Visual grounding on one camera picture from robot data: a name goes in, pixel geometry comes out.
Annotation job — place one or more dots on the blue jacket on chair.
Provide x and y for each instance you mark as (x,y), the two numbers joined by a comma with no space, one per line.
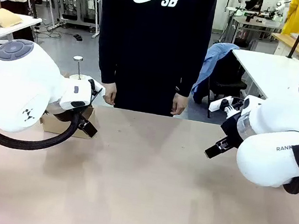
(214,59)

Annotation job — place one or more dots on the large white side table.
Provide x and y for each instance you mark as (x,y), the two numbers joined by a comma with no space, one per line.
(272,72)

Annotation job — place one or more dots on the person's left forearm black sleeve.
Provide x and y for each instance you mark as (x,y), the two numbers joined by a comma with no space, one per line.
(193,68)

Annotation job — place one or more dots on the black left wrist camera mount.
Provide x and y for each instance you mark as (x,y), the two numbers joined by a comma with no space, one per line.
(93,88)

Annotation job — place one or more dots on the person's right forearm black sleeve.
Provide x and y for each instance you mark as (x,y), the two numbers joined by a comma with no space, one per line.
(108,56)

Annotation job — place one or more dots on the background workbench with robots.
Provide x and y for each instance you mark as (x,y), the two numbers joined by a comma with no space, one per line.
(258,21)

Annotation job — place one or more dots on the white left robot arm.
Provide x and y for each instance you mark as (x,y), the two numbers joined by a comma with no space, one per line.
(18,91)

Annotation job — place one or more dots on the large kraft paper envelope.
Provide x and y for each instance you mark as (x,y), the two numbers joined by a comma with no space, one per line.
(5,17)

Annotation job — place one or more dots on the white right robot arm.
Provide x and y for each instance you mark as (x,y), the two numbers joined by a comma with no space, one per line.
(272,151)

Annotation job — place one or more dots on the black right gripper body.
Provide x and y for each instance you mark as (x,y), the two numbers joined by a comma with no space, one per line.
(232,129)

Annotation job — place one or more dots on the person's left hand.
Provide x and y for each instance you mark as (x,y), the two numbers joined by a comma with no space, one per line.
(179,105)

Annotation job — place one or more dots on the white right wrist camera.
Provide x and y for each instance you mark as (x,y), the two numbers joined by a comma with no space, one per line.
(219,104)

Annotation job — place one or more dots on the person's right hand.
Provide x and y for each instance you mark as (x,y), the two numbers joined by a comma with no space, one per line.
(110,94)

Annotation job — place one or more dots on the brown cardboard cup carrier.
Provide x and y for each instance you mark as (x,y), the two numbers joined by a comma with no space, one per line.
(61,127)

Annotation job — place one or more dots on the person in black Nike hoodie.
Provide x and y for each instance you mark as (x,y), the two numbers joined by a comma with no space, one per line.
(153,43)

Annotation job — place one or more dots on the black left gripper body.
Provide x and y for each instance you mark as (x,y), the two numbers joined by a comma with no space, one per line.
(65,115)

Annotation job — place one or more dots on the black chair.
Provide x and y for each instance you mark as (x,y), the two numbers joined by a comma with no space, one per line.
(230,84)

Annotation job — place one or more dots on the wooden top background table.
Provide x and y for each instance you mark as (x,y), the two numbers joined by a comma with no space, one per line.
(295,43)

